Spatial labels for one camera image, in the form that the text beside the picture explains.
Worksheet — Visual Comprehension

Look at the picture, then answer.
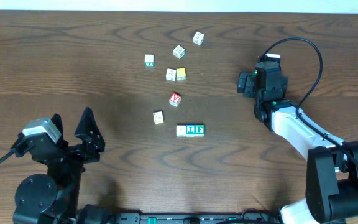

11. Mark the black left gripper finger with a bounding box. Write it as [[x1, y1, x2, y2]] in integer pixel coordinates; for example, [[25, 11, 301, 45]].
[[51, 113, 66, 145], [74, 107, 105, 153]]

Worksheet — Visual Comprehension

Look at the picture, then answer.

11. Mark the green letter F block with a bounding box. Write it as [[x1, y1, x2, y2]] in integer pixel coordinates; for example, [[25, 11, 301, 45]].
[[195, 124, 205, 137]]

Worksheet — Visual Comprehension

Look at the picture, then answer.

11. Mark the blue letter L block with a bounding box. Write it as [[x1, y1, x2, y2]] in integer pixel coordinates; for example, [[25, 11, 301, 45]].
[[186, 124, 196, 137]]

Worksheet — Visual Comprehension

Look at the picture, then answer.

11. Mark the white letter Y block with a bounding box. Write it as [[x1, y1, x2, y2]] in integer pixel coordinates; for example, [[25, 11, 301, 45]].
[[176, 125, 186, 137]]

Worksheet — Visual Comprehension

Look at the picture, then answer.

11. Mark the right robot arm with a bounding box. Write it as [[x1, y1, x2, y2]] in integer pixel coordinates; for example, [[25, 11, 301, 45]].
[[237, 70, 358, 223]]

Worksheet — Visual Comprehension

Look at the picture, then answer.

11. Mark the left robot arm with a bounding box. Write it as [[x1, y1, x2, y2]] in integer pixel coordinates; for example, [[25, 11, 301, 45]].
[[11, 107, 116, 223]]

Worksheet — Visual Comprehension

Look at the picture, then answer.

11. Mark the white block top right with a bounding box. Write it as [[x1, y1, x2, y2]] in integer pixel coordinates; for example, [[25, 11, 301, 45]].
[[193, 31, 204, 45]]

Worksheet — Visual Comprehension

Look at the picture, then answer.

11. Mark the yellow block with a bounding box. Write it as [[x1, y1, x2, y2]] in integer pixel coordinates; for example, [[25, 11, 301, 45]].
[[176, 68, 186, 81]]

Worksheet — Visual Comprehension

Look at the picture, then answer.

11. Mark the yellow-edged picture block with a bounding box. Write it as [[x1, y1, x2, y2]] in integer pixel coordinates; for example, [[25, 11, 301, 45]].
[[153, 111, 164, 124]]

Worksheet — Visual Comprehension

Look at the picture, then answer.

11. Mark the red letter A block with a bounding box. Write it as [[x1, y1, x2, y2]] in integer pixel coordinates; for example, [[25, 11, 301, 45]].
[[168, 93, 181, 107]]

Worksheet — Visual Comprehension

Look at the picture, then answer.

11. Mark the white block teal side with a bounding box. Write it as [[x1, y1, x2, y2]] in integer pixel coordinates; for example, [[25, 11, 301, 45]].
[[173, 45, 185, 59]]

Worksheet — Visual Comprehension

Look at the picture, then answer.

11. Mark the white picture block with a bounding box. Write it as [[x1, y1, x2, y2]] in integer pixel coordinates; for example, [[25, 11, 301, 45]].
[[165, 68, 177, 82]]

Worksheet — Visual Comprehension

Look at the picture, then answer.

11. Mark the white block green side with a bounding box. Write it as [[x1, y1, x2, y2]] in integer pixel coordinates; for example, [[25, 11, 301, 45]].
[[144, 54, 155, 67]]

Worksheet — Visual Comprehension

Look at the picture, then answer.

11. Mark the black right camera cable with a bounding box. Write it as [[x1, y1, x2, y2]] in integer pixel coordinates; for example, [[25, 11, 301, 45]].
[[258, 37, 358, 218]]

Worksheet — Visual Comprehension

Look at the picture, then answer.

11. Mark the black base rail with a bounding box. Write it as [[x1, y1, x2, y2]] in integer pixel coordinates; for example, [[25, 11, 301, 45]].
[[115, 208, 283, 224]]

